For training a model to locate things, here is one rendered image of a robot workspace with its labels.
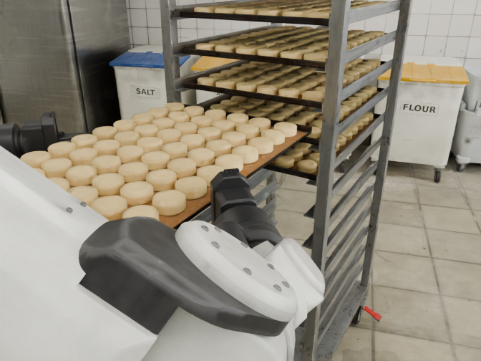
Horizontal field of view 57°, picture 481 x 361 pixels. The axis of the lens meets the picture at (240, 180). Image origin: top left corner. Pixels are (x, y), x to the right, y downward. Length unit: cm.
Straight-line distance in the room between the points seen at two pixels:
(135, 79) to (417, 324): 251
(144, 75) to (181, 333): 326
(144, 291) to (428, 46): 361
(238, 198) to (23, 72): 317
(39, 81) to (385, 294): 274
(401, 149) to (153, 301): 309
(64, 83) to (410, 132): 245
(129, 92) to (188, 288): 336
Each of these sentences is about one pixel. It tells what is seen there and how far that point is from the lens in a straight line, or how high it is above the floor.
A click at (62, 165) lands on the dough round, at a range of 82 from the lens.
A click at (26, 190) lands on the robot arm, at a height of 124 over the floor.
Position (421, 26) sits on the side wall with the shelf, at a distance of 371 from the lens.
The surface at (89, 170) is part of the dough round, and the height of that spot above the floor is 102.
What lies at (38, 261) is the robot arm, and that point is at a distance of 19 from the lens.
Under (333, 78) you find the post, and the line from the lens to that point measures 99.
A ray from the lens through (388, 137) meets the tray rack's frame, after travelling 164.
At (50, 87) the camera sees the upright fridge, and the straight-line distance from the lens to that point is 357.
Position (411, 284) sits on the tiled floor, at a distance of 227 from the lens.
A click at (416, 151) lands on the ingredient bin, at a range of 325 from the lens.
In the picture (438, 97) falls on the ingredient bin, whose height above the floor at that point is 60.
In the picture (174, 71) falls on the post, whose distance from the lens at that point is 121.
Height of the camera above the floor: 132
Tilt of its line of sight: 25 degrees down
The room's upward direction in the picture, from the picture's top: straight up
